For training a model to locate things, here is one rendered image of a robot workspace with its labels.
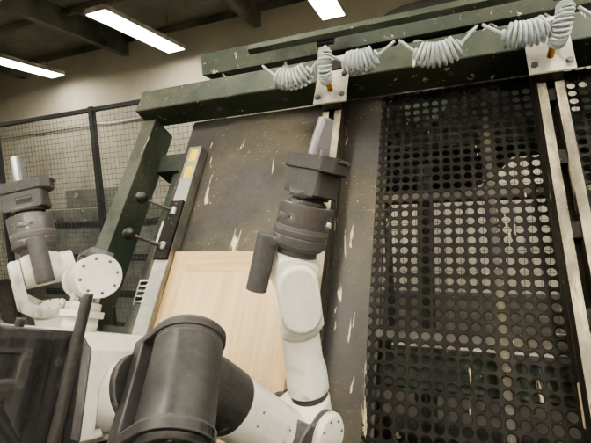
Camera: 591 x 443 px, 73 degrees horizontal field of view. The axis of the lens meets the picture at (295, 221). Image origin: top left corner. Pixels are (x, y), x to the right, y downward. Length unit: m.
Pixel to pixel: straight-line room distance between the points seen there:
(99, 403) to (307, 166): 0.42
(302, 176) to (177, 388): 0.34
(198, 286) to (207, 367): 0.68
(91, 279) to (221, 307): 0.53
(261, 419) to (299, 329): 0.14
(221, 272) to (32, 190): 0.50
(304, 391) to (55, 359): 0.37
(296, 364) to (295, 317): 0.10
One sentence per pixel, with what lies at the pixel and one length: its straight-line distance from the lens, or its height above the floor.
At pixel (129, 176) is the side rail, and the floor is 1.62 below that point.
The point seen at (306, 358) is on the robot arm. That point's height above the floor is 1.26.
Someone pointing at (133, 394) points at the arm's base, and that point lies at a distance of 0.56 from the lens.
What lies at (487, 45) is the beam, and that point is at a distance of 1.29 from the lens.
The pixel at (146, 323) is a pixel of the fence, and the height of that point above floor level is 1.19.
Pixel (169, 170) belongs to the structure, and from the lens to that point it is 1.57.
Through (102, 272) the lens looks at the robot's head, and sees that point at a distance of 0.67.
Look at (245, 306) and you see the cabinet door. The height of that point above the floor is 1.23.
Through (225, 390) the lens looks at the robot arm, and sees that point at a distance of 0.55.
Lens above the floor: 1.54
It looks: 5 degrees down
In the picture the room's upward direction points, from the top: 4 degrees counter-clockwise
